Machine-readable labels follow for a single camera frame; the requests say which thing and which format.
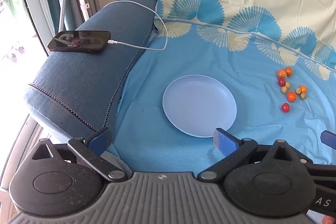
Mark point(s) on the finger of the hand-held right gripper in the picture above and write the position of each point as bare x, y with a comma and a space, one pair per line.
328, 138

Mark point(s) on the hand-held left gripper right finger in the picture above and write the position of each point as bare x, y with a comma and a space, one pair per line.
223, 138

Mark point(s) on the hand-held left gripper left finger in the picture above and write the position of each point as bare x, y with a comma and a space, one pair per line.
101, 138

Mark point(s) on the pale blue plate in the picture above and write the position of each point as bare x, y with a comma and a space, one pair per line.
197, 106

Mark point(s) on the red cherry tomato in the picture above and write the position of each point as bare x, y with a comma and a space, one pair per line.
285, 107
281, 81

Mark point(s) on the person's right hand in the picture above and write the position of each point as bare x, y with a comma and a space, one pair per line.
330, 220

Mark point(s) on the blue denim sofa armrest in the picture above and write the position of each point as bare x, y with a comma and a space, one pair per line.
78, 77

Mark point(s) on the blue fan-print cloth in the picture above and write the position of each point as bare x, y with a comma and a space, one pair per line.
210, 56

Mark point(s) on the black smartphone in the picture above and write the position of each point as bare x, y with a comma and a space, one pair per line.
78, 41

